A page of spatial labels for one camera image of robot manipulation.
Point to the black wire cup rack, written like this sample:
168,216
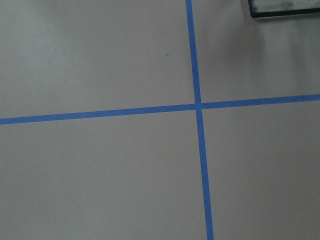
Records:
280,8

